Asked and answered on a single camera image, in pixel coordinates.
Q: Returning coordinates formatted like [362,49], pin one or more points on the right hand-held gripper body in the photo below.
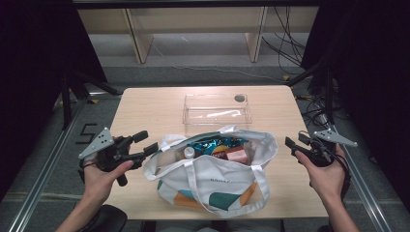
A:
[332,137]

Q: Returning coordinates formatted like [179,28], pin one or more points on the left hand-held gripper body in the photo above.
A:
[103,141]

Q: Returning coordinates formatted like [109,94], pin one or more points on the brown carton box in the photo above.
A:
[238,156]

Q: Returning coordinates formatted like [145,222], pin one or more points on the blue chips bag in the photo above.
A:
[209,145]

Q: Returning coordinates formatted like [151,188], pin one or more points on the white tote bag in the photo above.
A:
[219,180]

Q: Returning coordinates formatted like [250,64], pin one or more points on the clear plastic tray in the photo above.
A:
[216,108]

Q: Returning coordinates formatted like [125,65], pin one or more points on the person's left hand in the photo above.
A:
[100,183]

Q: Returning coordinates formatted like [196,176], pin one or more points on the person's right hand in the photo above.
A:
[327,180]

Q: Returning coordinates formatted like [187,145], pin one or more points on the orange juice bottle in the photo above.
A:
[189,152]

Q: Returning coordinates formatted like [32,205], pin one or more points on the black metal stand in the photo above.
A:
[66,103]
[328,96]

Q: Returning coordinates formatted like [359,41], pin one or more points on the yellow tape piece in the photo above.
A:
[94,101]
[286,77]

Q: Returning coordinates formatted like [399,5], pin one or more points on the black chair seat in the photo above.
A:
[108,219]

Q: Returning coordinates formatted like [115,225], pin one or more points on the dark curtain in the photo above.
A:
[370,64]
[32,64]

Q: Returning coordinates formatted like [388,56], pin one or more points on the beige desk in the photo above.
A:
[193,19]

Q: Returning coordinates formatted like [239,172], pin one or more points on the metal floor rail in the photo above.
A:
[364,190]
[42,183]

